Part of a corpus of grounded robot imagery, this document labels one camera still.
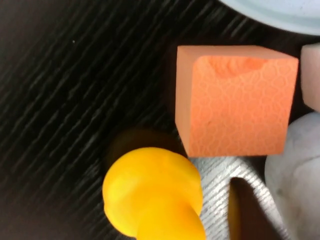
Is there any orange foam cube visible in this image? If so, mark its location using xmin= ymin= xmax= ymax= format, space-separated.
xmin=174 ymin=44 xmax=300 ymax=158

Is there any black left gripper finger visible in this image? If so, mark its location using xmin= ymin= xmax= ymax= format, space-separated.
xmin=228 ymin=176 xmax=288 ymax=240

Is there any white foam cube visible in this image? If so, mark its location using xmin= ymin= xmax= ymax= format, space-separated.
xmin=300 ymin=42 xmax=320 ymax=113

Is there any light blue marbled cup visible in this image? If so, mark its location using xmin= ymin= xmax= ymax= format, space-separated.
xmin=264 ymin=111 xmax=320 ymax=240

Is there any blue cup stand with pegs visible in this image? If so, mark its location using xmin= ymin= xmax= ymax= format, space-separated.
xmin=219 ymin=0 xmax=320 ymax=37

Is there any yellow rubber duck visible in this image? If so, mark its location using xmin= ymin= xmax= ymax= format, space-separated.
xmin=101 ymin=146 xmax=207 ymax=240

